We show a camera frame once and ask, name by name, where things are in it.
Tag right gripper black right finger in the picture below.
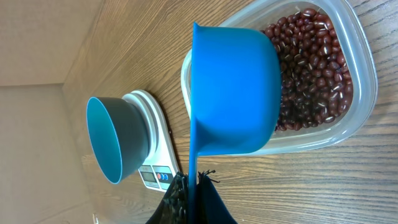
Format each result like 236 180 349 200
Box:
197 170 237 224

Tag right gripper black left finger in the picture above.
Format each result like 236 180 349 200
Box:
146 172 188 224

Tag blue plastic scoop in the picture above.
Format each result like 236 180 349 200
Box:
187 23 282 223

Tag white digital kitchen scale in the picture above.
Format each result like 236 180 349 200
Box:
123 90 179 192

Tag teal metal bowl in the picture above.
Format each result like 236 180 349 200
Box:
86 96 150 184

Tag red adzuki beans in container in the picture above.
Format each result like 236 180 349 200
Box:
262 8 354 131

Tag clear plastic food container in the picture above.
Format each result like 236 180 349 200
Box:
180 0 379 156

